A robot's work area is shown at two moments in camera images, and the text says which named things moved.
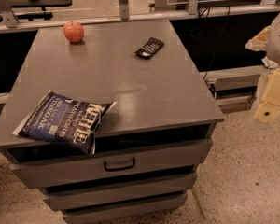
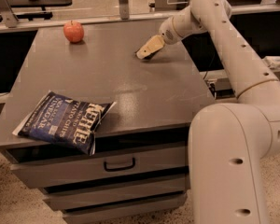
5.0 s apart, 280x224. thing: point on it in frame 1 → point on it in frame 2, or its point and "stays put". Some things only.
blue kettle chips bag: [68, 121] stays put
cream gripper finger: [275, 95] → [153, 45]
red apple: [74, 32] stays put
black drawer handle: [119, 168] stays put
